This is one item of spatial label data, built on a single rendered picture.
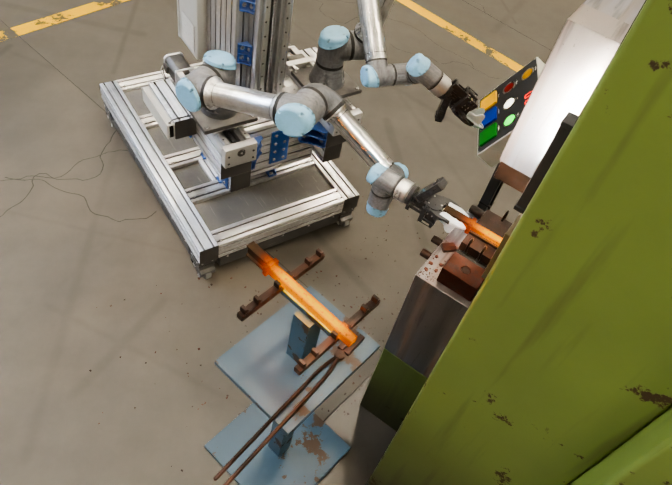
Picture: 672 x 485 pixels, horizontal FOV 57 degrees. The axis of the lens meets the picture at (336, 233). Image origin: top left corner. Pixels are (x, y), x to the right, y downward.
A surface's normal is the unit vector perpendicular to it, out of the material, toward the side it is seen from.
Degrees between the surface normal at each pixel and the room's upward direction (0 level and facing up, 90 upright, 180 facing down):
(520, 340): 90
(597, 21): 0
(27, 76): 0
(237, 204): 0
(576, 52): 90
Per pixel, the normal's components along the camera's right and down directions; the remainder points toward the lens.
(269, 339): 0.16, -0.65
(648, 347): -0.57, 0.56
